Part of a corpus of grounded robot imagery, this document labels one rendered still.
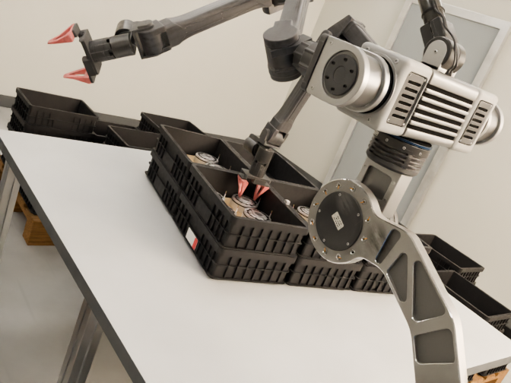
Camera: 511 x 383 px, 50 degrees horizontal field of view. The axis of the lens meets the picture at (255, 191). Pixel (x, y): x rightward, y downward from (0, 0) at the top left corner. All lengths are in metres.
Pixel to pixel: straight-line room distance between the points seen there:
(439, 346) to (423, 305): 0.08
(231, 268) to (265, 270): 0.13
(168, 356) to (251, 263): 0.51
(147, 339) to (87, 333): 0.32
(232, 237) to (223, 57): 4.12
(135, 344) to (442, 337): 0.69
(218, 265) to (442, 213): 3.43
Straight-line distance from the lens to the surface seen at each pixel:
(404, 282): 1.20
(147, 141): 3.36
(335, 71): 1.09
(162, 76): 5.38
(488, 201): 4.74
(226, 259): 1.70
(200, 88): 5.62
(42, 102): 3.49
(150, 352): 1.35
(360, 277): 2.06
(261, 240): 1.72
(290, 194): 2.17
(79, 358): 1.72
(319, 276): 1.92
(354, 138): 5.50
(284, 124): 1.89
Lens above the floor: 1.51
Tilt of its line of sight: 18 degrees down
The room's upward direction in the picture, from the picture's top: 22 degrees clockwise
